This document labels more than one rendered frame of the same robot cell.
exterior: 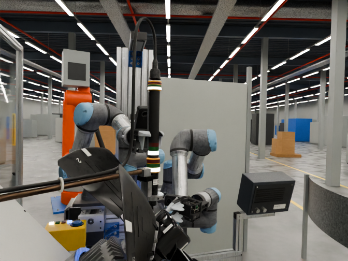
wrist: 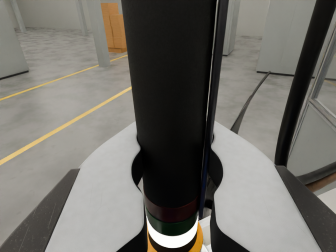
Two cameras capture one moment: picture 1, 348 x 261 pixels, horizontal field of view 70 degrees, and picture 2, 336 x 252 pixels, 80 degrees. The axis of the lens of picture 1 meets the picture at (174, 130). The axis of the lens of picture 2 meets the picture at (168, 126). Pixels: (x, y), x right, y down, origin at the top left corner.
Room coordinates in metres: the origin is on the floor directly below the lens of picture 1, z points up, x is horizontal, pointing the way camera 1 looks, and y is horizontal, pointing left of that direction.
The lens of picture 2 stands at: (0.85, 0.10, 1.54)
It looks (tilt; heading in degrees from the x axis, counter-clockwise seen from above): 31 degrees down; 207
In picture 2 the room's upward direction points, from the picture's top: 1 degrees counter-clockwise
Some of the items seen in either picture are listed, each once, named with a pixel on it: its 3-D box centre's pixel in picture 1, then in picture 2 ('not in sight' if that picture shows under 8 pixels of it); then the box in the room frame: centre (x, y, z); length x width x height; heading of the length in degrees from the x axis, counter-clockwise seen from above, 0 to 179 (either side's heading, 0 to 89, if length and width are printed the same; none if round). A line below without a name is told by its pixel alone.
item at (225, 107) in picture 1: (202, 160); not in sight; (2.78, -0.32, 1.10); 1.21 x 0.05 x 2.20; 107
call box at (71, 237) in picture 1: (65, 237); not in sight; (1.04, 0.45, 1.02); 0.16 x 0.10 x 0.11; 107
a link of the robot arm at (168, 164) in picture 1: (172, 169); not in sight; (1.65, 0.00, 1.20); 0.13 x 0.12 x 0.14; 95
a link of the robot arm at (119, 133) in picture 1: (127, 136); not in sight; (1.03, 0.19, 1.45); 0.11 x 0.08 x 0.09; 27
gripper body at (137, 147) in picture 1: (140, 139); not in sight; (0.89, 0.12, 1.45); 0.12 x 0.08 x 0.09; 27
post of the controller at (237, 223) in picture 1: (236, 231); not in sight; (1.28, -0.34, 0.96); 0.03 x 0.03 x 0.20; 17
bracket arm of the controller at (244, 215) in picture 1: (254, 214); not in sight; (1.31, -0.44, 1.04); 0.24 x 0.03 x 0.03; 107
